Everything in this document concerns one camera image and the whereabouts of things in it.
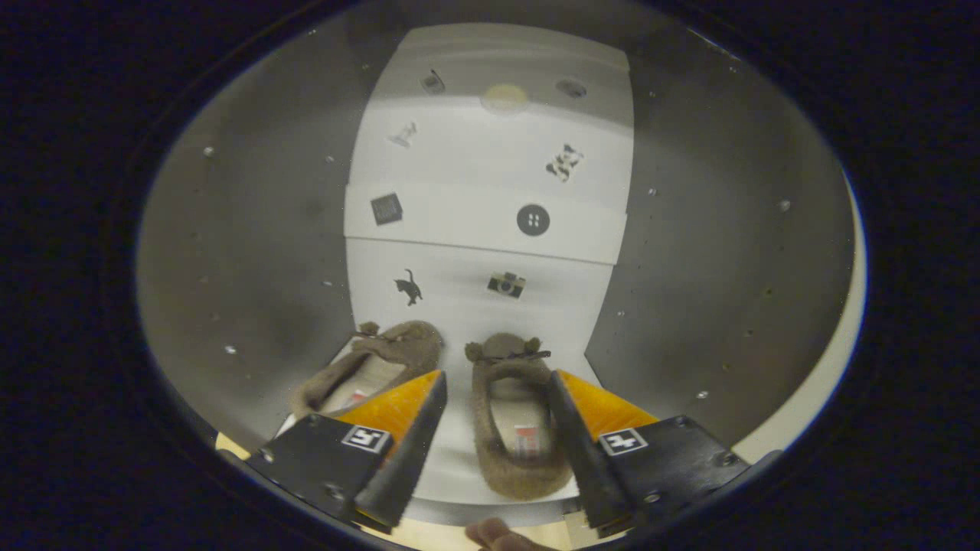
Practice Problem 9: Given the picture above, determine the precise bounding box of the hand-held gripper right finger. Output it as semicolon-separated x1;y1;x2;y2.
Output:
545;370;783;536

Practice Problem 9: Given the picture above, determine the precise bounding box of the grey shoe cabinet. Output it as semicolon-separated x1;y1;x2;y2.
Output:
136;0;858;529

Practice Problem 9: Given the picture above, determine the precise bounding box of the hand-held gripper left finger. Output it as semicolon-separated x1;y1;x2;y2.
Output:
260;370;449;534

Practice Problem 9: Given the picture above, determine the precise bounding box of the brown fuzzy shoe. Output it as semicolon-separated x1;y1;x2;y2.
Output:
465;333;575;502
291;320;445;420

